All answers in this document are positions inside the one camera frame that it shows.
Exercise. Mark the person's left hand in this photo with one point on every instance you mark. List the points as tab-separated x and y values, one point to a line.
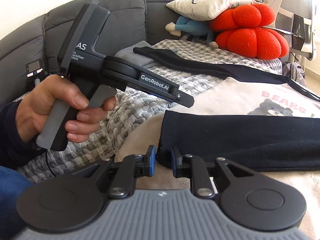
37	105

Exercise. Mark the grey bedside cabinet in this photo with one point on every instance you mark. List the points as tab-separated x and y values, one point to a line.
283	33

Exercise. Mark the blue plush doll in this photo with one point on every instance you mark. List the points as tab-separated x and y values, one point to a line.
192	26

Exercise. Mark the person's leg in jeans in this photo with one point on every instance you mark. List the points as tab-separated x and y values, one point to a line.
12	200

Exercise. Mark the white printed pillow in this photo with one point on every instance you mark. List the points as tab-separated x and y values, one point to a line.
207	5

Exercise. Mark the person's left forearm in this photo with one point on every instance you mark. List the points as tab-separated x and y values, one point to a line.
10	142

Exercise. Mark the grey quilted checked blanket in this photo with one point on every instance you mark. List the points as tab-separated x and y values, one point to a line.
130	110

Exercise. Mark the grey folded cloth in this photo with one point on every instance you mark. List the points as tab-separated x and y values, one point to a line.
135	55

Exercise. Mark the small device on stand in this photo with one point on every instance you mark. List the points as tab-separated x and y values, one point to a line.
35	67

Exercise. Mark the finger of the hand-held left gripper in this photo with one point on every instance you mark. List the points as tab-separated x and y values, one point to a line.
155	80

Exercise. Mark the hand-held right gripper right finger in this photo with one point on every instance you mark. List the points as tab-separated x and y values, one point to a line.
175	163

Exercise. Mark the grey upholstered headboard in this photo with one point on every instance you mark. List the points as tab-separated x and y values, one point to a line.
120	17

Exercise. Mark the cream and black sweatshirt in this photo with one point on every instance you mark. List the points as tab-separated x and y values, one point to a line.
225	135

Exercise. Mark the black bag on chair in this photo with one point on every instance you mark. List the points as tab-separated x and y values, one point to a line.
298	30

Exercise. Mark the red knitted flower cushion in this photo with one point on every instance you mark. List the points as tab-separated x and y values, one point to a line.
250	37

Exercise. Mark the grey patterned backpack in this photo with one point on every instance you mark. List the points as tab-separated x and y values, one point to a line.
295	72

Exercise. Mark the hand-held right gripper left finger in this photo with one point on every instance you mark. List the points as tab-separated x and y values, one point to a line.
151	162

